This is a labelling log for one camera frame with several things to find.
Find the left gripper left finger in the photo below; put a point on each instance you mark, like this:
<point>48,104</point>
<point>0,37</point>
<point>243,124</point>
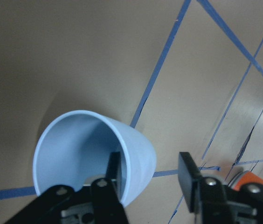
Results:
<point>97,202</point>

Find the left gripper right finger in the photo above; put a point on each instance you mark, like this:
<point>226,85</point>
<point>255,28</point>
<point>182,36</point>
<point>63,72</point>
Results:
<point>213,202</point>

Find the orange metal can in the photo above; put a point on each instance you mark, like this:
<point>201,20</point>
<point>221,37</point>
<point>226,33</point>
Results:
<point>242,178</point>

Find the light blue plastic cup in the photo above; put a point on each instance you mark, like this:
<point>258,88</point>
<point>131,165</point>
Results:
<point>76,146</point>

